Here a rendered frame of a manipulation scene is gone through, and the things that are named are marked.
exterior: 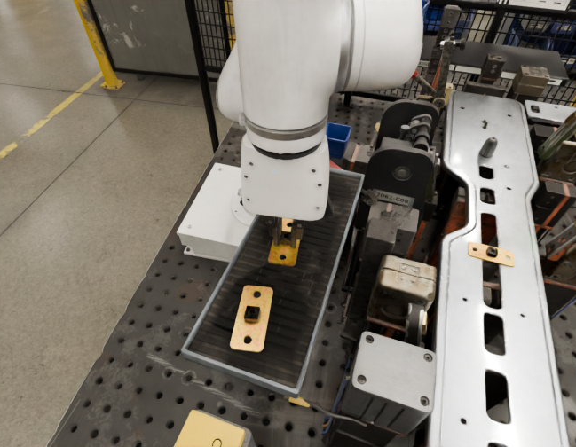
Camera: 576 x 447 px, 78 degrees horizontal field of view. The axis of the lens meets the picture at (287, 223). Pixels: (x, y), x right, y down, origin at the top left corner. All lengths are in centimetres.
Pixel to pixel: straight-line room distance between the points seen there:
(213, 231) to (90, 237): 137
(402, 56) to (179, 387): 81
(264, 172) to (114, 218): 201
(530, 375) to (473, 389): 10
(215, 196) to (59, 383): 112
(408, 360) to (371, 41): 37
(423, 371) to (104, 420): 70
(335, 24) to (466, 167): 73
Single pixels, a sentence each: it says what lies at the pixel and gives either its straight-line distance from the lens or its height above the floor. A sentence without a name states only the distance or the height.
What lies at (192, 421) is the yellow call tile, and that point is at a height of 116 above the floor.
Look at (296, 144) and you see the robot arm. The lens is 34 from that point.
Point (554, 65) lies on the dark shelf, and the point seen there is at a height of 103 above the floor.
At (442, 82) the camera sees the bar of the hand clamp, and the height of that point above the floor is 111.
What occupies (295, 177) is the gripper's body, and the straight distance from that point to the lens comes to 38.
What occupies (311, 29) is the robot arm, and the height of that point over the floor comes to 146.
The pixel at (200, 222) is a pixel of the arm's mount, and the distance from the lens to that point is 105.
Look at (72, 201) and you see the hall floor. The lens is 259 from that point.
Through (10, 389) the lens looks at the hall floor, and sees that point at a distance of 199.
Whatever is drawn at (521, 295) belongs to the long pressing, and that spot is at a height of 100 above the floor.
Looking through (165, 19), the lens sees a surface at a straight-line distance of 321.
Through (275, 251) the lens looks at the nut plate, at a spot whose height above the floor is 116.
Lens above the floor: 155
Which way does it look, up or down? 48 degrees down
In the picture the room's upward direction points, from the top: straight up
